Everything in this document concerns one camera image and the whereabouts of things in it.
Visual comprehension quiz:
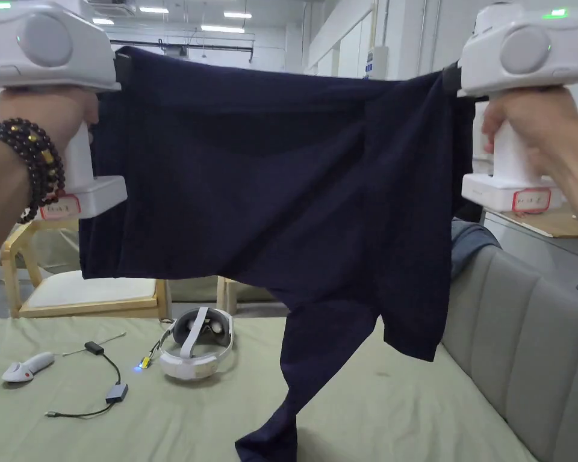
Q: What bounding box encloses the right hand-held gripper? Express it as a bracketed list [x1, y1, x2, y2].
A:
[442, 0, 578, 214]

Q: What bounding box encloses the black cable with grey adapter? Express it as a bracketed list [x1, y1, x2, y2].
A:
[45, 340, 129, 419]

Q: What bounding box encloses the bed with pale green sheet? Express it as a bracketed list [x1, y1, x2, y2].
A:
[0, 315, 536, 462]

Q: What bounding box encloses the person's right hand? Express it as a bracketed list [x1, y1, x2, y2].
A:
[480, 84, 578, 194]

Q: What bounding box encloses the grey padded headboard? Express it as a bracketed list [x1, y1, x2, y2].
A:
[440, 242, 578, 462]

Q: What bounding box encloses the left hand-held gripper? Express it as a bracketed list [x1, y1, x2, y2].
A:
[0, 0, 131, 223]

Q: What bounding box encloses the person's left hand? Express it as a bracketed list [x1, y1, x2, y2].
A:
[0, 88, 101, 159]

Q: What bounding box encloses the grey-blue cloth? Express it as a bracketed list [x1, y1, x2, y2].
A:
[450, 218, 503, 281]

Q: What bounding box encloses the dark blue shirt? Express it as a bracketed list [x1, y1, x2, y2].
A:
[78, 45, 479, 462]

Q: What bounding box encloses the headset cable with blue light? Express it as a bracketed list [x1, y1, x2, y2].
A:
[132, 321, 176, 372]

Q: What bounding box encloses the table with wooden top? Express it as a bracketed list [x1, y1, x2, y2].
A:
[481, 206, 578, 240]

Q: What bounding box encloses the white headset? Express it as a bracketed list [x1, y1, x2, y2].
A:
[158, 307, 236, 384]

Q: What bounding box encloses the thin pale cable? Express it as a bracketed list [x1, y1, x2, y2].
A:
[61, 331, 128, 357]

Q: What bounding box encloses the wooden chair with white cushion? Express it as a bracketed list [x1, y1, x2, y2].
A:
[0, 218, 172, 322]

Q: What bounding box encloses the white hand controller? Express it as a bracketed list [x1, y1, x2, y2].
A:
[1, 351, 57, 385]

